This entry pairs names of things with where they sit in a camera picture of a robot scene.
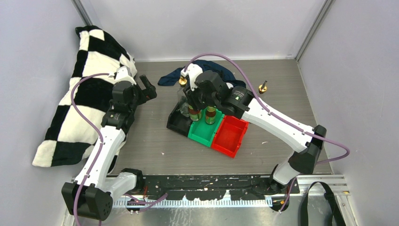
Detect purple cable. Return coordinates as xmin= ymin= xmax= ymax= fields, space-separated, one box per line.
xmin=71 ymin=73 xmax=116 ymax=226
xmin=184 ymin=52 xmax=351 ymax=213

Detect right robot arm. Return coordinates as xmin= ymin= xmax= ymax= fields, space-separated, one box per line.
xmin=180 ymin=69 xmax=327 ymax=195

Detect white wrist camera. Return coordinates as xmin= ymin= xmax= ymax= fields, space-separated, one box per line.
xmin=180 ymin=63 xmax=203 ymax=91
xmin=114 ymin=66 xmax=137 ymax=85

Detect dark blue shorts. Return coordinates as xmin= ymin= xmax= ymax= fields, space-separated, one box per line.
xmin=158 ymin=60 xmax=246 ymax=88

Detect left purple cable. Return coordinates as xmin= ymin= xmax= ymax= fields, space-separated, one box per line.
xmin=71 ymin=73 xmax=116 ymax=226

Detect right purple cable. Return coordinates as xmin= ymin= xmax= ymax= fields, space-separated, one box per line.
xmin=184 ymin=52 xmax=351 ymax=213

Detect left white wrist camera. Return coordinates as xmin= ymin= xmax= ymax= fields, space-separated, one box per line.
xmin=114 ymin=66 xmax=137 ymax=85

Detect black white checkered blanket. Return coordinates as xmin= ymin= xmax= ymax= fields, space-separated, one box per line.
xmin=32 ymin=25 xmax=137 ymax=167

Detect red plastic bin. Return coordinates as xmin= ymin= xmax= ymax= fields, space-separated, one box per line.
xmin=211 ymin=116 xmax=249 ymax=158

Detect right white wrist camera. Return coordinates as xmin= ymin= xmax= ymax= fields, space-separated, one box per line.
xmin=180 ymin=63 xmax=203 ymax=91

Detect green plastic bin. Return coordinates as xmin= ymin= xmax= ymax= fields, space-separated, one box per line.
xmin=188 ymin=109 xmax=225 ymax=147

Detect brown oil cruet gold spout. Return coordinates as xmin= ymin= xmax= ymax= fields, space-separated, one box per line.
xmin=258 ymin=81 xmax=268 ymax=94

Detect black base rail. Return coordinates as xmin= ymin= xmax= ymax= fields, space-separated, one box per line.
xmin=127 ymin=174 xmax=299 ymax=201

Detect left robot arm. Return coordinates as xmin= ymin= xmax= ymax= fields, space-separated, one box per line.
xmin=61 ymin=75 xmax=157 ymax=226

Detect sauce bottle yellow cap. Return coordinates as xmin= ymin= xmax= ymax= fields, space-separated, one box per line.
xmin=188 ymin=105 xmax=202 ymax=121
xmin=205 ymin=106 xmax=216 ymax=125

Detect black strap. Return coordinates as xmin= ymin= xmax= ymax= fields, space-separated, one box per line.
xmin=300 ymin=181 xmax=347 ymax=226

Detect black plastic bin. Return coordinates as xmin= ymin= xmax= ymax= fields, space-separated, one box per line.
xmin=167 ymin=104 xmax=193 ymax=137

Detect clear glass cruet gold spout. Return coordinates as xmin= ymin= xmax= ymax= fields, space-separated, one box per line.
xmin=177 ymin=76 xmax=190 ymax=117

